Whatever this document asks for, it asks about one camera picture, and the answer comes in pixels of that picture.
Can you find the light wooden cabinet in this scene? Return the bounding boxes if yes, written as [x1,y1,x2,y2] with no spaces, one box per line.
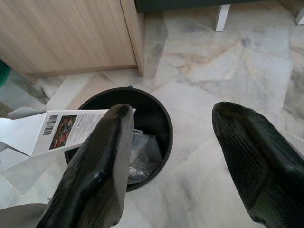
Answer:
[0,0,145,84]

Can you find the crumpled clear plastic wrapper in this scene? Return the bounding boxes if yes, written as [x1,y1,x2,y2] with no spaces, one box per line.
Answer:
[128,152,164,185]

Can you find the round black rubbish bin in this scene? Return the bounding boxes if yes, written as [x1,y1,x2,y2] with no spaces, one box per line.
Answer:
[64,87,174,193]

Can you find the green plastic crate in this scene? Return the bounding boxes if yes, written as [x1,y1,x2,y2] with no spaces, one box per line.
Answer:
[0,59,12,88]

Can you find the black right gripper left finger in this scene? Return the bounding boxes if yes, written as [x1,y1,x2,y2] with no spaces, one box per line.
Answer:
[35,104,136,228]

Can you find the dark green bench seat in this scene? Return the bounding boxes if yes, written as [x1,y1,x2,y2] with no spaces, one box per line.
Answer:
[135,0,304,12]

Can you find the white furniture leg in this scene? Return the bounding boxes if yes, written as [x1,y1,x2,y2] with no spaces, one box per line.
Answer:
[215,4,231,31]

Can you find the white paper packet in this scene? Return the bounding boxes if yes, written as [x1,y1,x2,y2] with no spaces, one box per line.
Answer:
[132,129,157,155]

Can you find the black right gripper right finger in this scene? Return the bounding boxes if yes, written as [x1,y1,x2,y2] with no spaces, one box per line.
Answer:
[211,101,304,228]

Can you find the long white printed carton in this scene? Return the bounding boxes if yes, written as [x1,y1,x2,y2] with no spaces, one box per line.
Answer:
[0,106,137,171]

